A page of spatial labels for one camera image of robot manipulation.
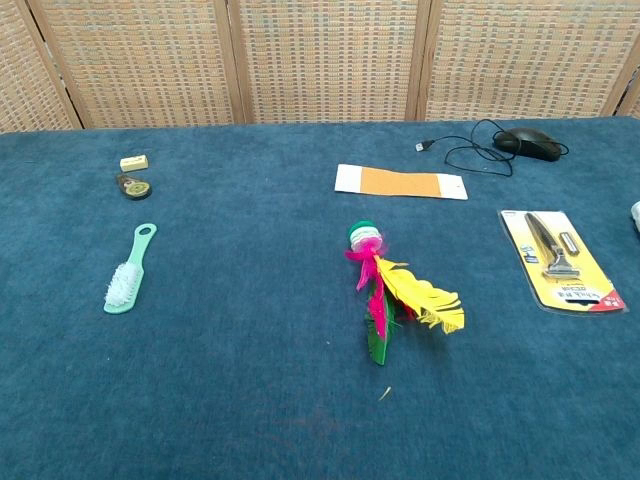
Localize razor in yellow package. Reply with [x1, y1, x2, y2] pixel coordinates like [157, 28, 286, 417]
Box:
[499, 209, 629, 316]

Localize orange and white card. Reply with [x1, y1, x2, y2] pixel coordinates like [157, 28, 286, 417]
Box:
[334, 163, 470, 201]

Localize black computer mouse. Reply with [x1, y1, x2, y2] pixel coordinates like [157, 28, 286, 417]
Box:
[493, 126, 563, 163]

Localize colourful feather shuttlecock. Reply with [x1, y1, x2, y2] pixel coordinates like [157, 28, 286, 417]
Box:
[343, 220, 466, 367]

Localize mint green brush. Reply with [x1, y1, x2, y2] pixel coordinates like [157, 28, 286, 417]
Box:
[103, 222, 158, 316]

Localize woven folding screen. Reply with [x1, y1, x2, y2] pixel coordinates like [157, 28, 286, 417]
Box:
[0, 0, 640, 134]

